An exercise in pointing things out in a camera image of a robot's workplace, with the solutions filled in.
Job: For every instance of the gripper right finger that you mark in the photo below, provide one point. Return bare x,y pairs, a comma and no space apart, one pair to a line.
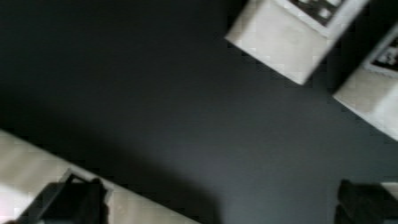
367,204

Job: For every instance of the white table leg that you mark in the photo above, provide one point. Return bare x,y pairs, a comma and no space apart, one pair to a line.
287,31
369,92

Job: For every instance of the white square tabletop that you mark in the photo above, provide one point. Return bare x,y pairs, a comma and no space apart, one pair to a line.
33,168

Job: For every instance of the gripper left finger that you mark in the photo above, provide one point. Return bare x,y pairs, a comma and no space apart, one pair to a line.
70,203

